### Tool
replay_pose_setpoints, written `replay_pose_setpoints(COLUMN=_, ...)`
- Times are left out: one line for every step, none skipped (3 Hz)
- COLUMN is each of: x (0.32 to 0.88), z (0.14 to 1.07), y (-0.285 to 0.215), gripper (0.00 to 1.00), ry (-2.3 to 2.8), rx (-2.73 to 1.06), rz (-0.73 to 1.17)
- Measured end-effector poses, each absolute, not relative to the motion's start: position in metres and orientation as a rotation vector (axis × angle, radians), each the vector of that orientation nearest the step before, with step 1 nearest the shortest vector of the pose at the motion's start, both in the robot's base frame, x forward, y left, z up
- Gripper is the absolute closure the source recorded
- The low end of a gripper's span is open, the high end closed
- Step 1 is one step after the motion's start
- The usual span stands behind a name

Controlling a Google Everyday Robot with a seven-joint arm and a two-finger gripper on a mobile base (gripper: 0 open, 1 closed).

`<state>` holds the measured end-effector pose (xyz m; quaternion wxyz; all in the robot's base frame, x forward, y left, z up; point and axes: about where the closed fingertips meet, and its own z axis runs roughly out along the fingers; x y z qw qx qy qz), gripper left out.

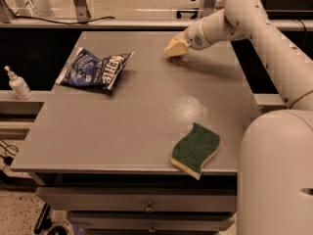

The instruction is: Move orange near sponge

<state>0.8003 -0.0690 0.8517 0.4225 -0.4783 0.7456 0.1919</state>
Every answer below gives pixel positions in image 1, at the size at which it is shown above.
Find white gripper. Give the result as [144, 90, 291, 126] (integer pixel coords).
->
[164, 20, 212, 57]

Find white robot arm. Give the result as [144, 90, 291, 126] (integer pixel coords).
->
[164, 0, 313, 235]

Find green and yellow sponge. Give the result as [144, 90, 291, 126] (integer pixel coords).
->
[171, 123, 220, 180]

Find blue chip bag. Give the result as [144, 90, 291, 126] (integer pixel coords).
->
[56, 47, 133, 92]

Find white pump bottle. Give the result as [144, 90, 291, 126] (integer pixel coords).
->
[5, 66, 32, 100]

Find grey upper drawer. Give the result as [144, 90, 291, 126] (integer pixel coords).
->
[36, 187, 237, 212]

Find grey drawer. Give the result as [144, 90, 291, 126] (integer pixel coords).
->
[67, 211, 235, 232]
[36, 187, 237, 212]

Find grey lower drawer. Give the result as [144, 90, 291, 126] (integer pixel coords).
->
[67, 211, 235, 232]

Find black cable on shelf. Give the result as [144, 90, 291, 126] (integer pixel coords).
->
[13, 15, 115, 25]

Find metal frame leg left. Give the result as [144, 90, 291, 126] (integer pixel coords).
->
[73, 0, 91, 24]

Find black cables on floor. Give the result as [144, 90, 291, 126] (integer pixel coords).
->
[0, 139, 20, 171]

